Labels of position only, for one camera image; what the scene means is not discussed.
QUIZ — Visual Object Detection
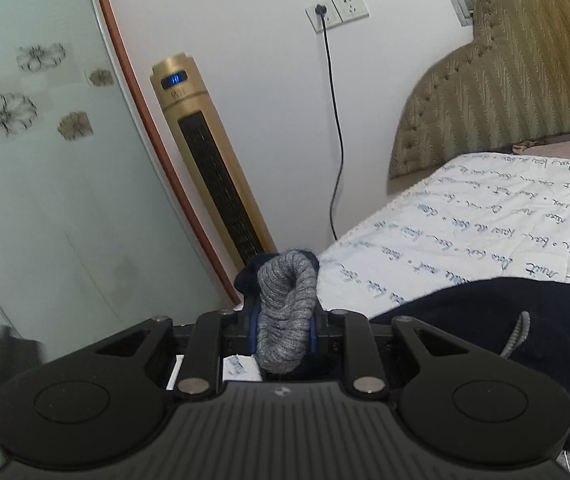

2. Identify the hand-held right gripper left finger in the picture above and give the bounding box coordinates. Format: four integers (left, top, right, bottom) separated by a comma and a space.
92, 302, 261, 401

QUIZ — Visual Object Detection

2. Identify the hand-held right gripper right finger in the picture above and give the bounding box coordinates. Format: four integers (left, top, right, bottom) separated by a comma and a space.
307, 307, 470, 401

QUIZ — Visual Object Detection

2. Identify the navy and grey knit sweater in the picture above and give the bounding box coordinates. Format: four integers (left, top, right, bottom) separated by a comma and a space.
234, 247, 570, 480

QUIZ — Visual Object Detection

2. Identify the gold tower heater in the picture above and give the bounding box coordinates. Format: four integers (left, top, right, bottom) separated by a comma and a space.
149, 52, 278, 271

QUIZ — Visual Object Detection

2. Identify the white printed quilt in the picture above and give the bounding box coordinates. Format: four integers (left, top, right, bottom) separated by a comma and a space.
222, 152, 570, 381

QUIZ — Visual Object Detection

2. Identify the frosted glass door with flowers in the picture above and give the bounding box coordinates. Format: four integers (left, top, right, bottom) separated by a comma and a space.
0, 0, 236, 471

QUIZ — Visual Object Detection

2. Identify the brown bed mat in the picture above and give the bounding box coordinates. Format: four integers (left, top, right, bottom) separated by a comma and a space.
510, 137, 570, 166

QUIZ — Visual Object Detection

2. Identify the olive padded headboard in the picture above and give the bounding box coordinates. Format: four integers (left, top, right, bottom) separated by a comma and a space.
387, 0, 570, 181

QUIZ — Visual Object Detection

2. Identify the white wall socket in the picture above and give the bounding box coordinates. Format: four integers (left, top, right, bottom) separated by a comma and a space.
332, 0, 369, 22
306, 2, 341, 29

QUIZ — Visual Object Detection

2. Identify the black power cable with plug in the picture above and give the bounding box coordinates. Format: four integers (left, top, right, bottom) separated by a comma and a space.
315, 4, 342, 241

